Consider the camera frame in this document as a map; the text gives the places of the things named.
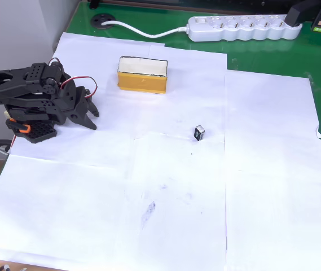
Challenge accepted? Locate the small black white object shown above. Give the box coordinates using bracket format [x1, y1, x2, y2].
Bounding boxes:
[194, 125, 206, 141]

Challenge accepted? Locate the yellow rectangular box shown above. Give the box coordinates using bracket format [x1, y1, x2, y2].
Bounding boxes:
[117, 55, 169, 95]

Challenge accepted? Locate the white paper sheet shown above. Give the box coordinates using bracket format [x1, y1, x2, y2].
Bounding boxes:
[223, 69, 321, 271]
[116, 135, 228, 271]
[0, 154, 129, 268]
[134, 43, 228, 141]
[8, 32, 167, 168]

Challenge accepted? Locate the orange and black clamp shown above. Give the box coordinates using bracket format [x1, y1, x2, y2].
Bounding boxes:
[8, 118, 32, 134]

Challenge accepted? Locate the white power strip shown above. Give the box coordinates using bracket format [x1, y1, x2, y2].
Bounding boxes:
[187, 14, 304, 42]

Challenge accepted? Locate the black power adapter plug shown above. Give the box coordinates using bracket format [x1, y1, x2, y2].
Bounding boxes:
[285, 0, 321, 28]

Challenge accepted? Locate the red servo cable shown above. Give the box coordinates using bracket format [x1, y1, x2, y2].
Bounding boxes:
[49, 57, 98, 99]

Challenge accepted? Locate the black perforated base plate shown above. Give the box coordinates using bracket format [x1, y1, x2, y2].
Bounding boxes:
[6, 120, 58, 145]

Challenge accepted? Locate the black desk cable grommet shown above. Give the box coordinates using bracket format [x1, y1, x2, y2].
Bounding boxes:
[90, 14, 116, 30]

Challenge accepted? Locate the white power strip cable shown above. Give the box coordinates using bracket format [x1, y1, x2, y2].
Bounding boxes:
[101, 20, 191, 38]

